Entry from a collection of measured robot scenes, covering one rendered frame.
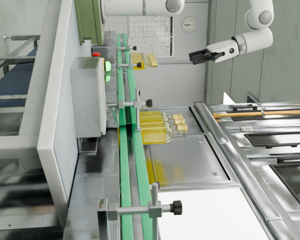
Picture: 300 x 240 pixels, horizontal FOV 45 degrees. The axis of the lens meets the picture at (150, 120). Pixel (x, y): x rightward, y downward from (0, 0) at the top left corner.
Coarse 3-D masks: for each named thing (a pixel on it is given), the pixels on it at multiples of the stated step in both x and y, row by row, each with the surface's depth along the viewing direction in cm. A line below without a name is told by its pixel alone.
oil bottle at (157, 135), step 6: (156, 126) 143; (162, 126) 143; (144, 132) 138; (150, 132) 138; (156, 132) 138; (162, 132) 139; (168, 132) 139; (144, 138) 139; (150, 138) 139; (156, 138) 139; (162, 138) 139; (168, 138) 140
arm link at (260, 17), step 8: (256, 0) 121; (264, 0) 121; (256, 8) 122; (264, 8) 122; (272, 8) 123; (248, 16) 129; (256, 16) 123; (264, 16) 123; (272, 16) 123; (256, 24) 125; (264, 24) 124
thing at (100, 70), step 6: (102, 60) 117; (102, 66) 121; (102, 72) 122; (102, 78) 123; (102, 84) 124; (102, 90) 125; (102, 96) 109; (102, 102) 109; (102, 108) 110; (102, 114) 111; (102, 120) 111; (102, 126) 112; (102, 132) 113
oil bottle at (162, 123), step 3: (141, 123) 146; (144, 123) 146; (147, 123) 146; (150, 123) 146; (153, 123) 146; (156, 123) 146; (159, 123) 146; (162, 123) 146; (165, 123) 146; (168, 123) 147; (141, 126) 144; (144, 126) 144; (147, 126) 144; (150, 126) 144; (153, 126) 144; (168, 126) 145
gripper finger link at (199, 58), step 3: (201, 54) 130; (192, 57) 130; (195, 57) 130; (198, 57) 130; (201, 57) 130; (204, 57) 130; (207, 57) 129; (192, 60) 131; (195, 60) 130; (198, 60) 130; (201, 60) 130; (195, 63) 131; (198, 63) 131
